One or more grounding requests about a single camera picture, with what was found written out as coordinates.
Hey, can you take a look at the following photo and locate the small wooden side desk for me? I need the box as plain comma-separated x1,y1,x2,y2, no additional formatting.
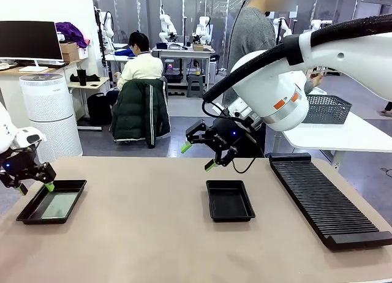
67,77,110,132

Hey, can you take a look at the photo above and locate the large white table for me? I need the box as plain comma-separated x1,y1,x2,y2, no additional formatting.
281,86,392,171

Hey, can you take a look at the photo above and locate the person in cream sweater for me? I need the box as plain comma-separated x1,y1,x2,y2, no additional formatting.
105,31,165,106

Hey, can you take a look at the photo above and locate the black cloth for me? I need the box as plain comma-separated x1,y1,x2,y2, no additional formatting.
69,73,101,83

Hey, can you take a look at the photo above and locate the grey lab workbench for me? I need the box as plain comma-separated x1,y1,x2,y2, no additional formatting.
152,45,216,97

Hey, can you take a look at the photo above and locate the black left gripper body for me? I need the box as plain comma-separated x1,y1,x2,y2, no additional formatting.
0,149,39,181

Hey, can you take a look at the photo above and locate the white height-adjustable table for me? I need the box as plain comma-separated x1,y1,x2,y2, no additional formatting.
104,48,135,78

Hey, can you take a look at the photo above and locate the black tumbler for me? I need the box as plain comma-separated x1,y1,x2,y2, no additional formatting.
76,67,88,87

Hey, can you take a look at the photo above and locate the green circuit board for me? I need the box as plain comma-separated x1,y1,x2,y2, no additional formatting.
40,192,79,219

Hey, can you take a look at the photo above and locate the black backpack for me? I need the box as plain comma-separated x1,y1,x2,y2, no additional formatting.
86,92,113,126

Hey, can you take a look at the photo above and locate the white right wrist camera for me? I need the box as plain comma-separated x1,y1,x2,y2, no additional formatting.
214,99,265,126

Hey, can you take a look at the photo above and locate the black computer monitor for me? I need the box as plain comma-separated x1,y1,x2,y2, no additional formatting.
0,20,64,73

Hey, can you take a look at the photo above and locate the dark green puffer jacket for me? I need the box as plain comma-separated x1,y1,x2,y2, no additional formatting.
110,77,172,149

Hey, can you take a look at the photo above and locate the grey step stool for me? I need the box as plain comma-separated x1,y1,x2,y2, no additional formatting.
187,74,207,99

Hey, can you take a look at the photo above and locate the person in grey sweater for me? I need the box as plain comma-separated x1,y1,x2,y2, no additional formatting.
222,0,298,159

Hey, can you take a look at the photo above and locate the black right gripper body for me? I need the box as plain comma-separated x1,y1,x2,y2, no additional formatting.
205,119,247,157

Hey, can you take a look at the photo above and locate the black slotted board rack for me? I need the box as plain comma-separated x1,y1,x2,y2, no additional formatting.
268,152,392,251

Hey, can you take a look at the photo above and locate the purple cloth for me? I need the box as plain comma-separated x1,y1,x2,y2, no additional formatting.
55,21,89,49

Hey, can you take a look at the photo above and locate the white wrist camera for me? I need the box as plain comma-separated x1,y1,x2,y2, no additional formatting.
13,126,47,151
214,99,265,126

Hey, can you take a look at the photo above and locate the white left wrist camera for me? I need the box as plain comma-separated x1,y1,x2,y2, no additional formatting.
13,126,47,151

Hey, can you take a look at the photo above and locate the black plastic ESD tray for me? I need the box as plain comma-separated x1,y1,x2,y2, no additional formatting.
205,179,257,223
15,179,88,225

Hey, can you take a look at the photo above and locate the white cylindrical air purifier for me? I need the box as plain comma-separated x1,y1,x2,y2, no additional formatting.
19,74,83,165

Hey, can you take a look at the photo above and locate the grey plastic basket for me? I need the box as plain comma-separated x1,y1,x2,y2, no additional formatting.
301,94,353,125

